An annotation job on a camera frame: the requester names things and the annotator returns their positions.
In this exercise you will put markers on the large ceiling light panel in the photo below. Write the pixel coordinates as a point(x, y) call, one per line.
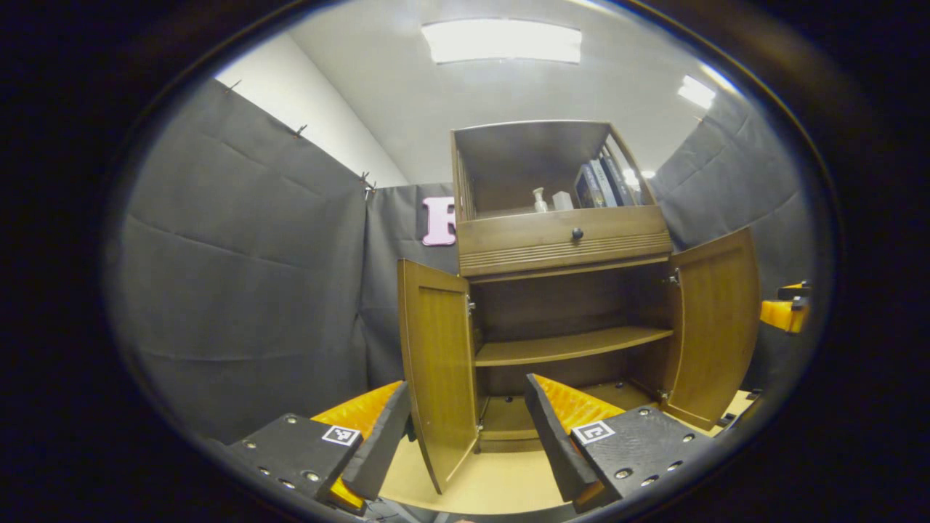
point(501, 41)

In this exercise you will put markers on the dark blue book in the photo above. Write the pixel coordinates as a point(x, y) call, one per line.
point(587, 189)

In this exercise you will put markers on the small white box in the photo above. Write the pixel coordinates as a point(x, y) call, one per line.
point(563, 201)

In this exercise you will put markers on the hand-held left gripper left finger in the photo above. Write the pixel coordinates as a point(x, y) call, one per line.
point(381, 450)

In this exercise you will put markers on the wooden cabinet door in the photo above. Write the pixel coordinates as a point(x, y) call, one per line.
point(436, 363)
point(716, 319)

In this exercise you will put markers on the small ceiling light panel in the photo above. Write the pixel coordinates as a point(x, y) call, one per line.
point(696, 91)
point(633, 175)

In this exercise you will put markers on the black backdrop cloth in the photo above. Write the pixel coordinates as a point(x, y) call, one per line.
point(232, 276)

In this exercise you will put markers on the wooden double-door shoe cabinet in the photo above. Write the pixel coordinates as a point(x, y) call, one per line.
point(567, 345)

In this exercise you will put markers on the white pump bottle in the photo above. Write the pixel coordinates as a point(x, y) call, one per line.
point(540, 202)

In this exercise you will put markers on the wooden drawer with black knob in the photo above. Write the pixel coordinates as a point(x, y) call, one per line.
point(538, 232)

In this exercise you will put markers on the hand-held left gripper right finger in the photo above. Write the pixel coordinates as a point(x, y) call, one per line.
point(556, 443)

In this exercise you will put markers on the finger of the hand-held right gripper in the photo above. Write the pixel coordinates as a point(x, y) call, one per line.
point(781, 314)

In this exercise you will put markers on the light grey spine book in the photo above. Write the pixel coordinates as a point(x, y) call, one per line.
point(603, 185)

